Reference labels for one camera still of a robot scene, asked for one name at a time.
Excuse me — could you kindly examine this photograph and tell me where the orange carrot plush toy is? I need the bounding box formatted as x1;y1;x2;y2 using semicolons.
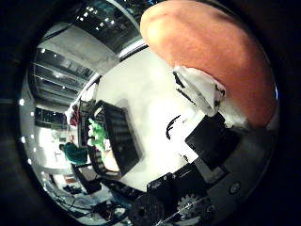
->
139;0;278;128

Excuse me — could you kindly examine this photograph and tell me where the green dinosaur plush toy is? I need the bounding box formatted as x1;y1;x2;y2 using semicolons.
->
87;117;107;153

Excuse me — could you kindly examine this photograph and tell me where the black plastic mesh basket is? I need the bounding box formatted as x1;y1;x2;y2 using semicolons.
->
82;100;144;180

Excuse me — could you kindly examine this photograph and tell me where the person in teal shirt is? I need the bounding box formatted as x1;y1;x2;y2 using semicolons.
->
59;141;88;166

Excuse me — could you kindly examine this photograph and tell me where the red hanging cloth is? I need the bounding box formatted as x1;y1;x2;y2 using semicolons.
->
69;105;81;127

